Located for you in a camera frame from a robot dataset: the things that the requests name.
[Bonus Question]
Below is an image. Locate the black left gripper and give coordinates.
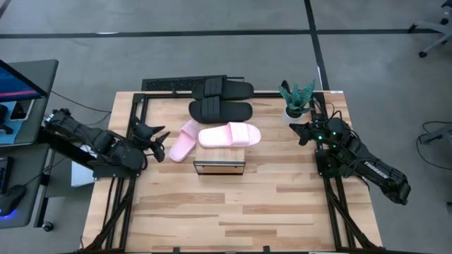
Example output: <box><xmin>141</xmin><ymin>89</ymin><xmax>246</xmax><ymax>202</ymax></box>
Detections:
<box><xmin>131</xmin><ymin>117</ymin><xmax>172</xmax><ymax>164</ymax></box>

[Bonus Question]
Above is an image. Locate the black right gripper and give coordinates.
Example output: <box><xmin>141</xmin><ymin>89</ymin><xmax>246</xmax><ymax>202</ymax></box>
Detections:
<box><xmin>288</xmin><ymin>119</ymin><xmax>337</xmax><ymax>147</ymax></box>

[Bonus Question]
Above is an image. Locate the pink slide sandal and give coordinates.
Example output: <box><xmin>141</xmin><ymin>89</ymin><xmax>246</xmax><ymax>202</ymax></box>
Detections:
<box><xmin>198</xmin><ymin>121</ymin><xmax>263</xmax><ymax>149</ymax></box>
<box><xmin>168</xmin><ymin>119</ymin><xmax>201</xmax><ymax>164</ymax></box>

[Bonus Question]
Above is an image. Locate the black slide sandal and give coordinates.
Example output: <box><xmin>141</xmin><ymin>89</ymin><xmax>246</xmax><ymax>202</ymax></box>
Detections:
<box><xmin>191</xmin><ymin>76</ymin><xmax>255</xmax><ymax>101</ymax></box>
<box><xmin>188</xmin><ymin>95</ymin><xmax>254</xmax><ymax>125</ymax></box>

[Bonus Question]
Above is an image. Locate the green plant in white pot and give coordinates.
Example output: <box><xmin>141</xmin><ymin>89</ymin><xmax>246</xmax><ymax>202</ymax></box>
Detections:
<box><xmin>277</xmin><ymin>79</ymin><xmax>316</xmax><ymax>123</ymax></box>

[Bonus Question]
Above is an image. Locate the black keyboard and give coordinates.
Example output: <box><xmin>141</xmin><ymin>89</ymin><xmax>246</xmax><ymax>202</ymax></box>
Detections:
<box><xmin>141</xmin><ymin>74</ymin><xmax>229</xmax><ymax>92</ymax></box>
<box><xmin>0</xmin><ymin>157</ymin><xmax>13</xmax><ymax>194</ymax></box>

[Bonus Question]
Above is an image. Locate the white box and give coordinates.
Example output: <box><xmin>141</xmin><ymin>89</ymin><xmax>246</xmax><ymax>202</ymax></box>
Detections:
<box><xmin>70</xmin><ymin>146</ymin><xmax>97</xmax><ymax>188</ymax></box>

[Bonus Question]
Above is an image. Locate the grey desk with monitor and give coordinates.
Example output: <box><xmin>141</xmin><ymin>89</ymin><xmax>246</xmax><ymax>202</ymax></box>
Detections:
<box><xmin>0</xmin><ymin>59</ymin><xmax>59</xmax><ymax>147</ymax></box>

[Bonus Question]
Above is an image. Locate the grey desk with mouse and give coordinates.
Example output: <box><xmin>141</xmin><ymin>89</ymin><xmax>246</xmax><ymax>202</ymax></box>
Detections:
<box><xmin>0</xmin><ymin>143</ymin><xmax>51</xmax><ymax>230</ymax></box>

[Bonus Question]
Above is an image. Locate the grey stand leg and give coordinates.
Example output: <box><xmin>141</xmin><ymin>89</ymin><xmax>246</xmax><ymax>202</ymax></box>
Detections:
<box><xmin>420</xmin><ymin>125</ymin><xmax>452</xmax><ymax>145</ymax></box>

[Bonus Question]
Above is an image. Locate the smartphone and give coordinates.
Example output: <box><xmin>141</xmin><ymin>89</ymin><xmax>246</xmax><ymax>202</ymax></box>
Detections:
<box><xmin>9</xmin><ymin>99</ymin><xmax>35</xmax><ymax>122</ymax></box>

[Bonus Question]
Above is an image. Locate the light blue desk mat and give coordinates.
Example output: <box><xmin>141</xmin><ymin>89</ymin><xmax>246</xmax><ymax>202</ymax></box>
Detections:
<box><xmin>0</xmin><ymin>100</ymin><xmax>37</xmax><ymax>146</ymax></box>

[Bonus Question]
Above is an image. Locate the computer monitor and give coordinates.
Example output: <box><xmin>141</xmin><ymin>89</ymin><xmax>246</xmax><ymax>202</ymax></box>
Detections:
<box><xmin>0</xmin><ymin>59</ymin><xmax>49</xmax><ymax>104</ymax></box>

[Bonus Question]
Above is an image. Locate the black computer mouse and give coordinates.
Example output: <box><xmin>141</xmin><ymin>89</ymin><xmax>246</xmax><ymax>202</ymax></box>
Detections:
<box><xmin>0</xmin><ymin>184</ymin><xmax>27</xmax><ymax>217</ymax></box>

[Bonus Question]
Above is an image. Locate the office chair base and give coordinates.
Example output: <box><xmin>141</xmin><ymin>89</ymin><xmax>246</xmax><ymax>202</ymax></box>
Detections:
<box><xmin>408</xmin><ymin>0</ymin><xmax>452</xmax><ymax>59</ymax></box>

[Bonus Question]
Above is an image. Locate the black aluminium table frame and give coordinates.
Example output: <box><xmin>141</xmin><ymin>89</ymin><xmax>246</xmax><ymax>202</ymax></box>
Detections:
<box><xmin>83</xmin><ymin>90</ymin><xmax>381</xmax><ymax>254</ymax></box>

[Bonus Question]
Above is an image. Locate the wooden shelf with black frame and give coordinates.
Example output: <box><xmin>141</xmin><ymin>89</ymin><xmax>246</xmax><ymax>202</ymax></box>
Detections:
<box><xmin>193</xmin><ymin>119</ymin><xmax>247</xmax><ymax>176</ymax></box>

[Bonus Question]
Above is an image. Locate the thin black cable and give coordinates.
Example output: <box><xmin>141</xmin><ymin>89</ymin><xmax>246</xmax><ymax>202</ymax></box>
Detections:
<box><xmin>51</xmin><ymin>90</ymin><xmax>112</xmax><ymax>114</ymax></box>

